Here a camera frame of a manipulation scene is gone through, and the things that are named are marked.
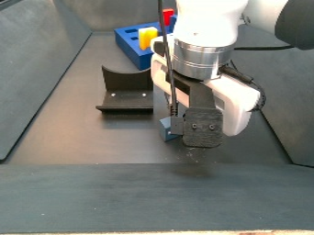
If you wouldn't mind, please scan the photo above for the black cable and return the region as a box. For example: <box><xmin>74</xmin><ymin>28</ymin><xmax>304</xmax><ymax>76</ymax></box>
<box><xmin>157</xmin><ymin>0</ymin><xmax>186</xmax><ymax>136</ymax></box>

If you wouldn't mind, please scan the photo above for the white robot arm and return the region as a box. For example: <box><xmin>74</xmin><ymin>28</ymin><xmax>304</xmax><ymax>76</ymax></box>
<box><xmin>152</xmin><ymin>0</ymin><xmax>314</xmax><ymax>148</ymax></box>

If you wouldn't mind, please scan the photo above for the light blue rectangle block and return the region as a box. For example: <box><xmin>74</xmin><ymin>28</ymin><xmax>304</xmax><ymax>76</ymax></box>
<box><xmin>158</xmin><ymin>117</ymin><xmax>178</xmax><ymax>142</ymax></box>

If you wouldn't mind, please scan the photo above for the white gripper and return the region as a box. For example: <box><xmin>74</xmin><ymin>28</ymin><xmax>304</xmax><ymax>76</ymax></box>
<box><xmin>152</xmin><ymin>37</ymin><xmax>262</xmax><ymax>148</ymax></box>

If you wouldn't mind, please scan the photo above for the black curved fixture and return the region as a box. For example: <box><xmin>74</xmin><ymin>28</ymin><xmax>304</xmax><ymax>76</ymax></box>
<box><xmin>97</xmin><ymin>67</ymin><xmax>154</xmax><ymax>113</ymax></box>

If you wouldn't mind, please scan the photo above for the blue board with cutouts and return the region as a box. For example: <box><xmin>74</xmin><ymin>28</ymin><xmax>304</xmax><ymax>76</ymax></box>
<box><xmin>113</xmin><ymin>14</ymin><xmax>180</xmax><ymax>72</ymax></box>

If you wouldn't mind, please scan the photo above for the red rounded block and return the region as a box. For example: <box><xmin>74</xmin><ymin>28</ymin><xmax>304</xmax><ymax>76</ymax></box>
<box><xmin>162</xmin><ymin>8</ymin><xmax>174</xmax><ymax>26</ymax></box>

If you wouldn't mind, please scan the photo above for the yellow notched block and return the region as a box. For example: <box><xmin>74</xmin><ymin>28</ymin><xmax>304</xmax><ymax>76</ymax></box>
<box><xmin>139</xmin><ymin>27</ymin><xmax>158</xmax><ymax>50</ymax></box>

